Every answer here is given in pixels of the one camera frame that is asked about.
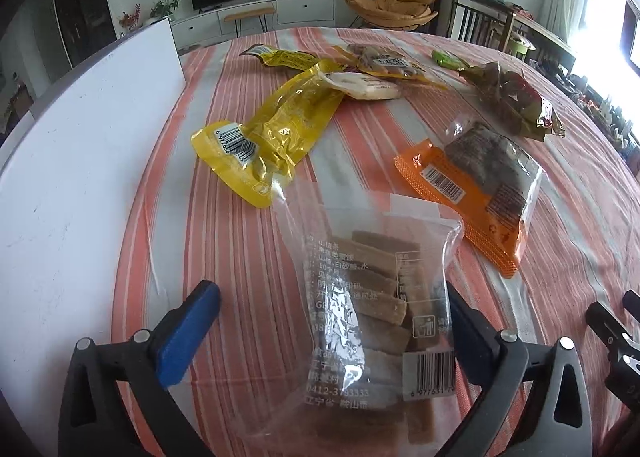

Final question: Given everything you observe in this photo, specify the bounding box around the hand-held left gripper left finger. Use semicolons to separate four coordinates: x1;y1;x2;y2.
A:
57;279;222;457

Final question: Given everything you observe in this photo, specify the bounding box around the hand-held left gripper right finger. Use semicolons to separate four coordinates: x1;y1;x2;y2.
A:
435;281;593;457

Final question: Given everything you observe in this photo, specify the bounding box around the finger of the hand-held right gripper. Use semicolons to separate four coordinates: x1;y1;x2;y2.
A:
622;289;640;324
585;301;640;364

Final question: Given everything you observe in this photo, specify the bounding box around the clear packet of brown bars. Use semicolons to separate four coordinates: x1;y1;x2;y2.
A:
272;182;466;457

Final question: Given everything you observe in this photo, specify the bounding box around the white rice cake packet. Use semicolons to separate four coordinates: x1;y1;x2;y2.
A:
320;71;403;102

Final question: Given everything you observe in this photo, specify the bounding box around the orange packet of brown cake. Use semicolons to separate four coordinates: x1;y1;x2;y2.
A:
394;118;545;279

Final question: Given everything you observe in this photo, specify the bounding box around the white board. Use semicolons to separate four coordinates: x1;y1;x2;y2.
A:
0;17;188;438

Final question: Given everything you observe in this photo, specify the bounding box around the orange striped tablecloth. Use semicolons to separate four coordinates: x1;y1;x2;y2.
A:
112;27;640;457

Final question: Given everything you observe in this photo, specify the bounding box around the large yellow snack packet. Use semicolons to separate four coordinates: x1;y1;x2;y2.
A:
191;62;348;210

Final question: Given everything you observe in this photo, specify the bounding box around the brown and red snack packet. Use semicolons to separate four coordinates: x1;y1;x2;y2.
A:
459;62;566;142

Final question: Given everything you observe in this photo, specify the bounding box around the green snack packet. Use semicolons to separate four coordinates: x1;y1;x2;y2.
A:
431;49;471;70

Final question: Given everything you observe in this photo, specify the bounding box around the window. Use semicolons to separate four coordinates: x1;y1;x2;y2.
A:
572;0;640;85

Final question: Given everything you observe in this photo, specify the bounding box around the green stool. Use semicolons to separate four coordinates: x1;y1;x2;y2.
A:
510;34;534;62

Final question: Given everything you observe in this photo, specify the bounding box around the yellow packet of nuts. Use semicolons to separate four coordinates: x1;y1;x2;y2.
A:
334;43;448;90

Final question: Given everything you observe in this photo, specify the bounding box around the small yellow snack packet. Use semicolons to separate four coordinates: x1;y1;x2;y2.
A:
239;44;321;72

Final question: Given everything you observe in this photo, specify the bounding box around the dark wooden dining chair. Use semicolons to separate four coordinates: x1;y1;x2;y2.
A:
447;0;516;55

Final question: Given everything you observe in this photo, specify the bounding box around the red flower plant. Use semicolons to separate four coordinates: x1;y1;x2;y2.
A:
119;4;142;32

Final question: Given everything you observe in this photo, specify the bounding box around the wooden stool with metal legs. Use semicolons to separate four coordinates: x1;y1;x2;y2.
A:
223;6;277;38

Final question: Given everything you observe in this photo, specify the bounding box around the leafy potted plant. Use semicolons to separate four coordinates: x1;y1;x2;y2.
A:
150;0;181;20

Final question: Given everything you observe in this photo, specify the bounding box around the white television cabinet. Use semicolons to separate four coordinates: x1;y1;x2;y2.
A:
170;0;336;50

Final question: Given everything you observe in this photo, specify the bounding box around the orange lounge chair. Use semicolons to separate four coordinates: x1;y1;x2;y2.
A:
345;0;443;32

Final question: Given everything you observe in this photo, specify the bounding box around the dark display cabinet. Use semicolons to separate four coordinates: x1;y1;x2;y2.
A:
50;0;117;68

